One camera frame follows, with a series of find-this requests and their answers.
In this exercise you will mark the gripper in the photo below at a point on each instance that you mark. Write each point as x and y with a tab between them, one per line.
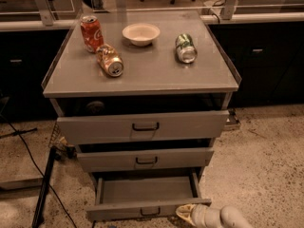
199	215

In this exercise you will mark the grey bottom drawer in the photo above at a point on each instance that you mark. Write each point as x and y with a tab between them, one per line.
145	198

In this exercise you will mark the grey drawer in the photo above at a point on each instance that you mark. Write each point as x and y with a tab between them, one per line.
145	159
145	198
143	127

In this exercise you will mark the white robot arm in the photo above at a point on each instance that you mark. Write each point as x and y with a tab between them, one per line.
202	216

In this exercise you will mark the grey middle drawer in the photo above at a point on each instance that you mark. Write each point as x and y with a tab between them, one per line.
145	159

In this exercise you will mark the grey top drawer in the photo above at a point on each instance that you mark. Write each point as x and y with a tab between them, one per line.
143	127

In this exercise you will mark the grey drawer cabinet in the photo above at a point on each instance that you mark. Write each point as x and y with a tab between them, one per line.
154	80

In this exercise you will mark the black bar on floor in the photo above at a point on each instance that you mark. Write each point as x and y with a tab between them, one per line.
38	215

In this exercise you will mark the green soda can lying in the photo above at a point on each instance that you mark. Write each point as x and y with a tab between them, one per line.
185	48

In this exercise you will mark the orange soda can lying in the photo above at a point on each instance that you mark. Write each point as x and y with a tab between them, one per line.
109	60

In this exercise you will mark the white bowl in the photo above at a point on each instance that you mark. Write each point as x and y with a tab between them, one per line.
141	34

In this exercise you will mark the red cola can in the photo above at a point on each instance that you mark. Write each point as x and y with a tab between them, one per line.
92	32

